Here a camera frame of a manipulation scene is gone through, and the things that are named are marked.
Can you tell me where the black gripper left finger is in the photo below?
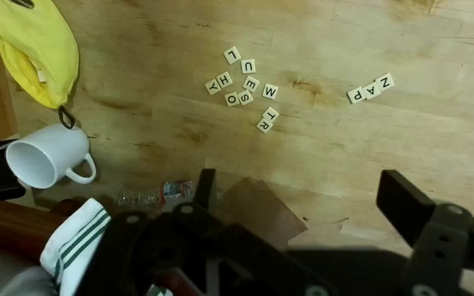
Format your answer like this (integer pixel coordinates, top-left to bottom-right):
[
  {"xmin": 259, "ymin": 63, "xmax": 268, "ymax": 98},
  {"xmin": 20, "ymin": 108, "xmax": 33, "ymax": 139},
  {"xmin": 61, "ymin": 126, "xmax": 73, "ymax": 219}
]
[{"xmin": 83, "ymin": 169, "xmax": 334, "ymax": 296}]

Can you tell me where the yellow banana plush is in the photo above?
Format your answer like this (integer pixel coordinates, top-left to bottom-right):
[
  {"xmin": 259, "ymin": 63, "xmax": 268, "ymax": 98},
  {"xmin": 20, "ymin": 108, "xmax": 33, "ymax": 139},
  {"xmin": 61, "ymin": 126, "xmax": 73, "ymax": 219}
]
[{"xmin": 0, "ymin": 0, "xmax": 81, "ymax": 132}]

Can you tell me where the white letter tile Z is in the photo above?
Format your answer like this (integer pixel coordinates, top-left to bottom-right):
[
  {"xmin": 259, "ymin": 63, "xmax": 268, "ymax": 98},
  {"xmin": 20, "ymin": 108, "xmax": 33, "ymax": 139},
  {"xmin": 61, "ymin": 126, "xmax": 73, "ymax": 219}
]
[{"xmin": 375, "ymin": 73, "xmax": 397, "ymax": 93}]

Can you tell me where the white empty mug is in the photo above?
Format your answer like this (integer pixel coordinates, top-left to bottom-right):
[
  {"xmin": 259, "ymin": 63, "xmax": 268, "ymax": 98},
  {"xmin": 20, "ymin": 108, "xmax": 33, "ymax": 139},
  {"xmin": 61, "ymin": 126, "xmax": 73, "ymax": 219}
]
[{"xmin": 4, "ymin": 122, "xmax": 99, "ymax": 192}]

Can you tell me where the green striped white towel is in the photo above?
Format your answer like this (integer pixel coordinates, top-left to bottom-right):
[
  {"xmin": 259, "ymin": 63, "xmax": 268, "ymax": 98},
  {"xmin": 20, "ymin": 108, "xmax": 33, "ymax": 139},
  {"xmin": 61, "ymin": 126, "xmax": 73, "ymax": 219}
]
[{"xmin": 38, "ymin": 198, "xmax": 112, "ymax": 296}]

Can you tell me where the crushed clear plastic bottle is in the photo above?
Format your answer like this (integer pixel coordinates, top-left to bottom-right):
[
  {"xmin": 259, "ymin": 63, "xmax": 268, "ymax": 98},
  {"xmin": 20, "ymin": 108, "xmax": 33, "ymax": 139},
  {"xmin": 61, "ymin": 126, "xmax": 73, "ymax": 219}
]
[{"xmin": 112, "ymin": 180, "xmax": 198, "ymax": 213}]

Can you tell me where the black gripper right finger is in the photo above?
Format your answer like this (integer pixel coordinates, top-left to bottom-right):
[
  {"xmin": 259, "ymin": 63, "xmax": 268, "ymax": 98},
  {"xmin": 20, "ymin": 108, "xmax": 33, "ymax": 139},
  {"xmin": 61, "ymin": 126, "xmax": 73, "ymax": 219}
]
[{"xmin": 375, "ymin": 169, "xmax": 474, "ymax": 296}]

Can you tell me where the white letter tile S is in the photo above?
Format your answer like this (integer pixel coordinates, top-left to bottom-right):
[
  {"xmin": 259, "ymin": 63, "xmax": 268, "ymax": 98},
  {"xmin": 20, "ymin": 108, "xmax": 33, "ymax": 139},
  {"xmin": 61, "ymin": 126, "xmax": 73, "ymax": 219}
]
[{"xmin": 237, "ymin": 90, "xmax": 255, "ymax": 108}]

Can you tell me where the white letter tile L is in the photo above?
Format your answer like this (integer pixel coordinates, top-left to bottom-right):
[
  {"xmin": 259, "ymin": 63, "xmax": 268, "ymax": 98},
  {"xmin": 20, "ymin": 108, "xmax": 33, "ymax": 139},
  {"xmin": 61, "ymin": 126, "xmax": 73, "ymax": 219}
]
[{"xmin": 222, "ymin": 47, "xmax": 244, "ymax": 67}]

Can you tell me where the white letter tile O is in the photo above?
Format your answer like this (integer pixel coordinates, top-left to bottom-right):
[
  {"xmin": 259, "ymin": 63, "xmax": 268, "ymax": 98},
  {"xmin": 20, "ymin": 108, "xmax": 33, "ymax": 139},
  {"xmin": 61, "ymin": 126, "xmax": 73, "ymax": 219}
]
[{"xmin": 224, "ymin": 91, "xmax": 241, "ymax": 109}]

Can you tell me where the white letter tile U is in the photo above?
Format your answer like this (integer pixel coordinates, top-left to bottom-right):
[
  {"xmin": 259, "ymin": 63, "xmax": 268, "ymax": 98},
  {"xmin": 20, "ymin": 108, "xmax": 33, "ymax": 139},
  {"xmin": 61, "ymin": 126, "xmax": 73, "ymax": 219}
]
[{"xmin": 241, "ymin": 58, "xmax": 259, "ymax": 76}]

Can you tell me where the white letter tile W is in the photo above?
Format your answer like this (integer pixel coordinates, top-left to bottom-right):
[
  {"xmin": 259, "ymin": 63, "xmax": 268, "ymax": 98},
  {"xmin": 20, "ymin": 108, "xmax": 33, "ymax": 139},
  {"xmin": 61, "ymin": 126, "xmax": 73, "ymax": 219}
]
[{"xmin": 262, "ymin": 83, "xmax": 280, "ymax": 103}]

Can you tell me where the white letter tile H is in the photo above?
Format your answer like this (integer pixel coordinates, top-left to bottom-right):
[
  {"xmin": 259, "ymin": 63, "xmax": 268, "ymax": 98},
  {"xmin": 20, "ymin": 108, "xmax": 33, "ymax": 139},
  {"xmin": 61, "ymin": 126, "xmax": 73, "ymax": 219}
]
[{"xmin": 216, "ymin": 71, "xmax": 236, "ymax": 90}]

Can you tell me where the white letter tile E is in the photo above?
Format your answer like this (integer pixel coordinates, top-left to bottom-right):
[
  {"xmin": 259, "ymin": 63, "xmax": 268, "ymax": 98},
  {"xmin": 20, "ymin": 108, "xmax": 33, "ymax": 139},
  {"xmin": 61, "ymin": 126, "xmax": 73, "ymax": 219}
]
[{"xmin": 242, "ymin": 75, "xmax": 262, "ymax": 95}]

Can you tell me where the white letter tile P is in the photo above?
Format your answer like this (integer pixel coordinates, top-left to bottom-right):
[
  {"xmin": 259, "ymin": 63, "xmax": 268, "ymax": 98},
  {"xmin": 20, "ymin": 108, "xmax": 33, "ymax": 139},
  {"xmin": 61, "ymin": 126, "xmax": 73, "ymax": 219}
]
[{"xmin": 346, "ymin": 86, "xmax": 367, "ymax": 106}]

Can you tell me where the brown cardboard piece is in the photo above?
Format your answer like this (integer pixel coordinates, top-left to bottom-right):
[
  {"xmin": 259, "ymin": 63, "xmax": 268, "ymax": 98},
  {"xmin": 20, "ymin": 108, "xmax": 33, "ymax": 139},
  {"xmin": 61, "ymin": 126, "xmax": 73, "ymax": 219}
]
[{"xmin": 217, "ymin": 177, "xmax": 310, "ymax": 252}]

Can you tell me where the white letter tile Y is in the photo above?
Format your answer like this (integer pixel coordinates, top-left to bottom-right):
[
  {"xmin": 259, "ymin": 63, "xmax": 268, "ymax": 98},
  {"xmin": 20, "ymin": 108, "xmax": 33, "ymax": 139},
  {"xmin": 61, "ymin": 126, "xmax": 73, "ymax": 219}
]
[{"xmin": 204, "ymin": 78, "xmax": 222, "ymax": 98}]

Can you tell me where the white letter tile A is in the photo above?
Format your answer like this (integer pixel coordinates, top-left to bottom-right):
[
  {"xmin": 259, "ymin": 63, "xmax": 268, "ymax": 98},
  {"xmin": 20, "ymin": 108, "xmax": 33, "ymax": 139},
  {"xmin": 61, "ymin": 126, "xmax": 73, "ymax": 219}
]
[{"xmin": 362, "ymin": 81, "xmax": 384, "ymax": 101}]

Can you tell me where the white letter tile R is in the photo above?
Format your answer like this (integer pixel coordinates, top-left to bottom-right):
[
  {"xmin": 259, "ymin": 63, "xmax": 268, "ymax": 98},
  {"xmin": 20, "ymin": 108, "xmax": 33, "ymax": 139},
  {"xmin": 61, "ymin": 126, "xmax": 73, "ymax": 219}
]
[{"xmin": 255, "ymin": 119, "xmax": 273, "ymax": 136}]

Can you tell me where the white letter tile T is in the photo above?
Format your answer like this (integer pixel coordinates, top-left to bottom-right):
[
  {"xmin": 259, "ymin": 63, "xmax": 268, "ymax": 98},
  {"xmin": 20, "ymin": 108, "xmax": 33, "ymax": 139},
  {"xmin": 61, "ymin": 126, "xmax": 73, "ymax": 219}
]
[{"xmin": 262, "ymin": 106, "xmax": 282, "ymax": 124}]

